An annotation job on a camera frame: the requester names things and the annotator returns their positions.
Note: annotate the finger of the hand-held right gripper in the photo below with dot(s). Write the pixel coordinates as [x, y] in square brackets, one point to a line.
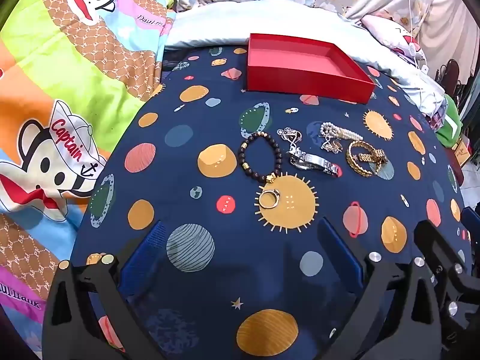
[446, 251]
[471, 219]

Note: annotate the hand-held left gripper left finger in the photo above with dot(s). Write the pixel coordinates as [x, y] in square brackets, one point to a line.
[146, 249]

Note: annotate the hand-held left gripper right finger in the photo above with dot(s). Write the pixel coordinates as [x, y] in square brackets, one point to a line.
[339, 249]

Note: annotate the silver wristwatch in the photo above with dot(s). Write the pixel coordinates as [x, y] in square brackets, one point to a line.
[313, 160]

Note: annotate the silver dangle earring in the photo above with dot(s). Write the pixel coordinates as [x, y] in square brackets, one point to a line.
[288, 134]

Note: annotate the red cardboard box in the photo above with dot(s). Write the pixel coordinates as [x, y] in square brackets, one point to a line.
[288, 78]

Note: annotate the navy planet print blanket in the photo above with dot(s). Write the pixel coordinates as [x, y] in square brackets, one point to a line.
[180, 180]

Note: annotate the green cloth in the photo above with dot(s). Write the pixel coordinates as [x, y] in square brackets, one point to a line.
[452, 123]

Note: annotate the cartoon monkey print blanket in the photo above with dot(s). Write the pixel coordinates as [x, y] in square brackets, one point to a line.
[75, 82]

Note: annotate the pink cartoon pillow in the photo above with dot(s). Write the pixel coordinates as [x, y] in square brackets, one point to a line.
[386, 32]

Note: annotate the beige curtain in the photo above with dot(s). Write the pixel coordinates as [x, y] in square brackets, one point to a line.
[450, 11]

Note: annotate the white pillow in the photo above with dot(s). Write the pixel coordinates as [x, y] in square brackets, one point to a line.
[225, 18]

